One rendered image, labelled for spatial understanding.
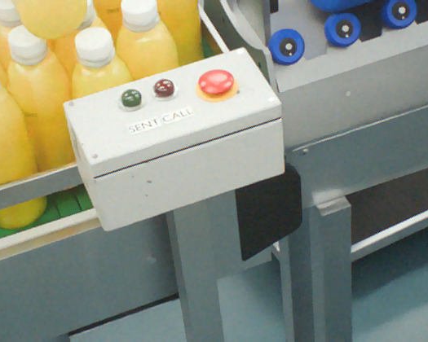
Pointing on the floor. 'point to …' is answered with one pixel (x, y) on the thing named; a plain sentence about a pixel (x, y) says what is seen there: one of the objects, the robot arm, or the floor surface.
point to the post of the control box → (196, 272)
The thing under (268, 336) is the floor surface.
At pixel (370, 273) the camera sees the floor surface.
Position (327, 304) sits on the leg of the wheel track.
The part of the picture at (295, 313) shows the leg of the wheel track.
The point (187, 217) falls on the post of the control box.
